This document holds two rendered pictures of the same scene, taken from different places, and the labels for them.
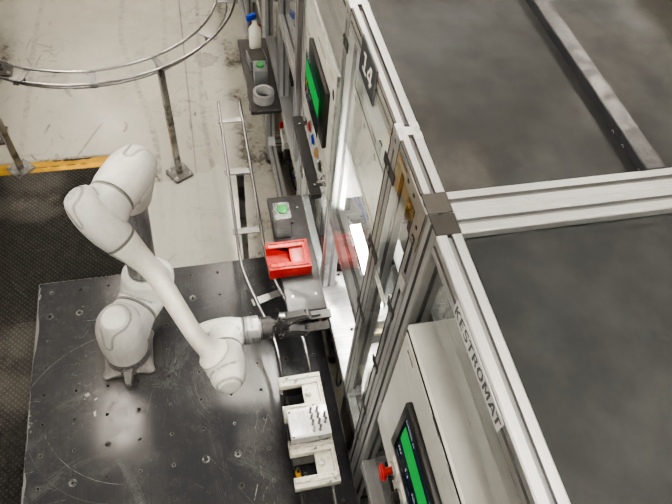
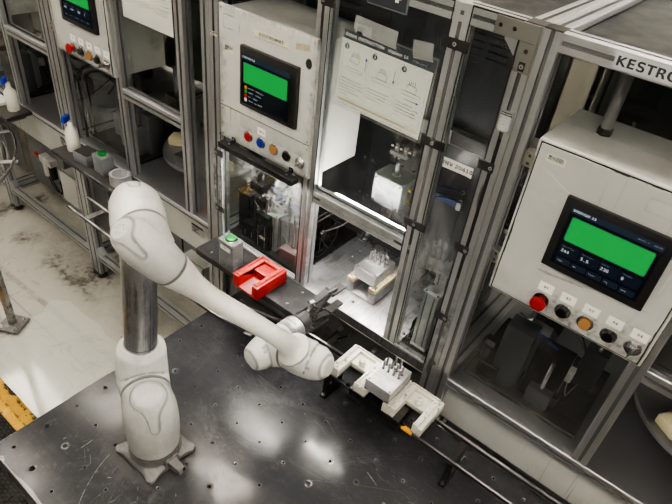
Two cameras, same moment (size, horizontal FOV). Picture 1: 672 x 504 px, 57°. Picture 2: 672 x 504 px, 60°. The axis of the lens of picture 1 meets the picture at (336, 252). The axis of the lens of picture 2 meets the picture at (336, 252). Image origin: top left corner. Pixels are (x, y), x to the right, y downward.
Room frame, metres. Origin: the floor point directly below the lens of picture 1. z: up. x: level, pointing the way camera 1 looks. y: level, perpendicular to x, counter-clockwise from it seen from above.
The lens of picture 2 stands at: (-0.14, 0.97, 2.36)
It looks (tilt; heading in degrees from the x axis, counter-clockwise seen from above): 37 degrees down; 322
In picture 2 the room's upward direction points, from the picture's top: 7 degrees clockwise
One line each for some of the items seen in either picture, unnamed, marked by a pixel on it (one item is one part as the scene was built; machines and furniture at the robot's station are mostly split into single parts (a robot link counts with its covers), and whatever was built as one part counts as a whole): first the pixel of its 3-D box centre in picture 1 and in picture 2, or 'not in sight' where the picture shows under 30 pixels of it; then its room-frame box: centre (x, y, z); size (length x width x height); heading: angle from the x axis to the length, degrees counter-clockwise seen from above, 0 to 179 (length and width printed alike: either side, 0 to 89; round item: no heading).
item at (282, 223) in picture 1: (284, 219); (232, 250); (1.48, 0.21, 0.97); 0.08 x 0.08 x 0.12; 17
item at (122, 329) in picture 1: (121, 330); (150, 414); (1.00, 0.71, 0.85); 0.18 x 0.16 x 0.22; 170
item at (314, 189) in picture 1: (307, 153); (257, 158); (1.44, 0.13, 1.37); 0.36 x 0.04 x 0.04; 17
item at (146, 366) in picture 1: (128, 356); (159, 448); (0.97, 0.70, 0.71); 0.22 x 0.18 x 0.06; 17
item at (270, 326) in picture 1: (274, 326); (306, 319); (1.00, 0.17, 1.00); 0.09 x 0.07 x 0.08; 107
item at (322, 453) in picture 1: (307, 431); (384, 392); (0.72, 0.02, 0.84); 0.36 x 0.14 x 0.10; 17
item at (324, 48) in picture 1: (355, 92); (288, 84); (1.48, 0.00, 1.60); 0.42 x 0.29 x 0.46; 17
